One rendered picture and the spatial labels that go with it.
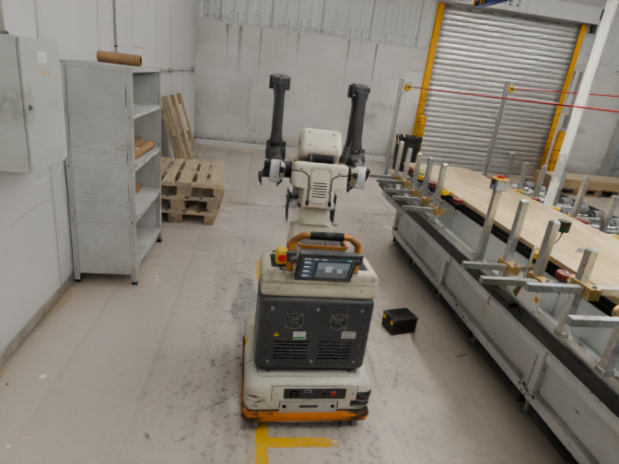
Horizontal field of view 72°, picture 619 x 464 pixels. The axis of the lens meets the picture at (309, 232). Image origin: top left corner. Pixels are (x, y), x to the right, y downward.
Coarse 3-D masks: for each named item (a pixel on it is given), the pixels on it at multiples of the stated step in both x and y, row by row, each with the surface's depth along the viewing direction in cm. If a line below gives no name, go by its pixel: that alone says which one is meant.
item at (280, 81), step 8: (280, 80) 217; (280, 88) 218; (280, 96) 219; (280, 104) 220; (280, 112) 220; (280, 120) 221; (280, 128) 222; (272, 136) 222; (280, 136) 222; (280, 144) 225; (280, 152) 223
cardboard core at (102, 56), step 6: (102, 54) 313; (108, 54) 314; (114, 54) 315; (120, 54) 316; (126, 54) 317; (132, 54) 318; (102, 60) 315; (108, 60) 315; (114, 60) 316; (120, 60) 316; (126, 60) 316; (132, 60) 317; (138, 60) 317
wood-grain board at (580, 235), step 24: (432, 168) 429; (456, 168) 446; (456, 192) 339; (480, 192) 349; (504, 192) 360; (504, 216) 286; (528, 216) 294; (552, 216) 302; (528, 240) 243; (576, 240) 254; (600, 240) 259; (576, 264) 215; (600, 264) 219
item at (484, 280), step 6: (480, 276) 198; (486, 276) 198; (492, 276) 198; (498, 276) 199; (480, 282) 198; (486, 282) 196; (492, 282) 197; (498, 282) 197; (504, 282) 197; (510, 282) 198; (516, 282) 198; (522, 282) 198; (552, 282) 200; (558, 282) 201
